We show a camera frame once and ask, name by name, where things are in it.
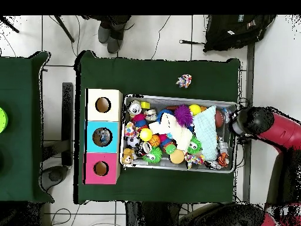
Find cream knitted cloth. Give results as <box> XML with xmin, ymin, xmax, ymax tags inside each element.
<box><xmin>149</xmin><ymin>112</ymin><xmax>193</xmax><ymax>152</ymax></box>

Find purple spiky ball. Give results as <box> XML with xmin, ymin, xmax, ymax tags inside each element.
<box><xmin>174</xmin><ymin>105</ymin><xmax>195</xmax><ymax>128</ymax></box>

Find colourful patchwork cloth scrap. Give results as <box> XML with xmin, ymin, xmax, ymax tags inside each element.
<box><xmin>176</xmin><ymin>74</ymin><xmax>193</xmax><ymax>89</ymax></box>

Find mint green knitted cloth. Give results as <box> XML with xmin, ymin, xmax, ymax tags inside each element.
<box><xmin>192</xmin><ymin>106</ymin><xmax>219</xmax><ymax>162</ymax></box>

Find colourful polka dot cloth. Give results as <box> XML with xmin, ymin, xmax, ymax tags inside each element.
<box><xmin>185</xmin><ymin>152</ymin><xmax>206</xmax><ymax>170</ymax></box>

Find crinkled clear plastic wrapper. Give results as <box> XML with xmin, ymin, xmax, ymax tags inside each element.
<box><xmin>223</xmin><ymin>107</ymin><xmax>233</xmax><ymax>125</ymax></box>

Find wooden box with three holes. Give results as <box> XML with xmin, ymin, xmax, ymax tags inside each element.
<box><xmin>84</xmin><ymin>88</ymin><xmax>123</xmax><ymax>185</ymax></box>

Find clear mesh bin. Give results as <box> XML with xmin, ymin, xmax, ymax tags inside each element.
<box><xmin>120</xmin><ymin>94</ymin><xmax>239</xmax><ymax>175</ymax></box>

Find small orange basketball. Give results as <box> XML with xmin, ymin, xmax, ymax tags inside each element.
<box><xmin>149</xmin><ymin>134</ymin><xmax>162</xmax><ymax>148</ymax></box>

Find dark green table cloth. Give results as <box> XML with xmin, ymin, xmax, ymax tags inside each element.
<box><xmin>75</xmin><ymin>50</ymin><xmax>242</xmax><ymax>205</ymax></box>
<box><xmin>0</xmin><ymin>51</ymin><xmax>52</xmax><ymax>204</ymax></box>

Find small brown football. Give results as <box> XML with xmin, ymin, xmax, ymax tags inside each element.
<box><xmin>215</xmin><ymin>110</ymin><xmax>226</xmax><ymax>128</ymax></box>

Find grey plastic toy robot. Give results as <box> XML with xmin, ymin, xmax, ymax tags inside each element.
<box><xmin>216</xmin><ymin>136</ymin><xmax>230</xmax><ymax>154</ymax></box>

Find black backpack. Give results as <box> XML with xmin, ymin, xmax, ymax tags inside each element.
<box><xmin>203</xmin><ymin>15</ymin><xmax>277</xmax><ymax>52</ymax></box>

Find green round object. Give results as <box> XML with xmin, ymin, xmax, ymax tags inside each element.
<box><xmin>0</xmin><ymin>106</ymin><xmax>9</xmax><ymax>134</ymax></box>

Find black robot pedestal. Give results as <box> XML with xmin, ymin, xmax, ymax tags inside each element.
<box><xmin>123</xmin><ymin>201</ymin><xmax>189</xmax><ymax>226</ymax></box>

